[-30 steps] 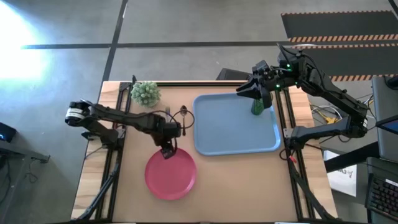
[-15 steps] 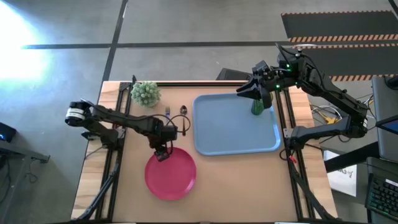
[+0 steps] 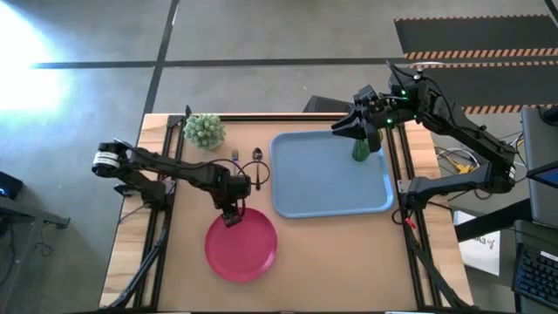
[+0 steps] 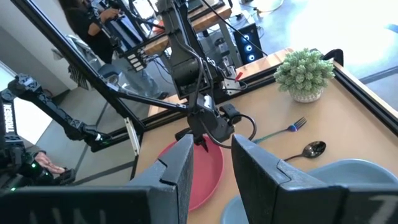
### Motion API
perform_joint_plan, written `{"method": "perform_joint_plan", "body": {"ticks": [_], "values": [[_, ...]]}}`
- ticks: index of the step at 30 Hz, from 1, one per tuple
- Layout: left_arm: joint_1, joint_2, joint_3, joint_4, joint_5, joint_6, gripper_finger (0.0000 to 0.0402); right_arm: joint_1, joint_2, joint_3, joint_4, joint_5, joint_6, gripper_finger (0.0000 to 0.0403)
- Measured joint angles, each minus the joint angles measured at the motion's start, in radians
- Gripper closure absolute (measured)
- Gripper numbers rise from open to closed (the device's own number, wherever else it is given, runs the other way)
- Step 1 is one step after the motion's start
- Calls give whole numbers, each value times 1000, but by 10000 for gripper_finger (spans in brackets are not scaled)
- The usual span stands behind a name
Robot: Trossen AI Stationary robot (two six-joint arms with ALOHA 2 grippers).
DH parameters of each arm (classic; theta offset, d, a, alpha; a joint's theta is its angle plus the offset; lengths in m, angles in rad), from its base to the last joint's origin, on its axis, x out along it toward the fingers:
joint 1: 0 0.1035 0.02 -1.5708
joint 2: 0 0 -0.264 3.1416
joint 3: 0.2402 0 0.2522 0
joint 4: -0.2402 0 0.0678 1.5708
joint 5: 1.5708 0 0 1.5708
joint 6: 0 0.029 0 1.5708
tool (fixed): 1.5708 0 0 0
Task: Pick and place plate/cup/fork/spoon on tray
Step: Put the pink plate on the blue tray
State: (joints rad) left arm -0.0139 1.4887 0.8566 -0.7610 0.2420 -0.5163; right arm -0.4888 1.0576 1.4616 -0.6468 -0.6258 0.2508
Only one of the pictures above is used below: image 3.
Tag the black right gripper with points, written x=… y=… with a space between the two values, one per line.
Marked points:
x=375 y=109

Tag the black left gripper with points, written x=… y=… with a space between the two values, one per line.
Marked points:
x=231 y=187

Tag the green translucent cup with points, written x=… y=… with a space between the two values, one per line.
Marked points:
x=360 y=152

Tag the red plastic plate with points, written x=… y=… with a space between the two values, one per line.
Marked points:
x=242 y=248

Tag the metal spoon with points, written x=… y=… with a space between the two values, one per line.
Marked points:
x=257 y=165

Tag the metal fork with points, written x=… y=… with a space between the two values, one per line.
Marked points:
x=235 y=158

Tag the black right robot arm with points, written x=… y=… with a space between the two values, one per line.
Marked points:
x=462 y=126

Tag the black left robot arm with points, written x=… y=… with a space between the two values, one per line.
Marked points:
x=174 y=168

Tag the blue plastic tray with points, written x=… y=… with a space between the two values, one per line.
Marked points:
x=322 y=179

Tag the green plant in white pot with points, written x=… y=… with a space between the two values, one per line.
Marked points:
x=204 y=131

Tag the black mat with hazard stripes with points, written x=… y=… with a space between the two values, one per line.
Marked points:
x=475 y=35

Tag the grey laptop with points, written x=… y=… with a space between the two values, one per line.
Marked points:
x=540 y=144

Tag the dark side desk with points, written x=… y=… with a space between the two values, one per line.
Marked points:
x=22 y=218

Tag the black keyboard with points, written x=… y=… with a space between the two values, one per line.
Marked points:
x=538 y=275

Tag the black aluminium table frame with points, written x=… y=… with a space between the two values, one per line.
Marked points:
x=172 y=131

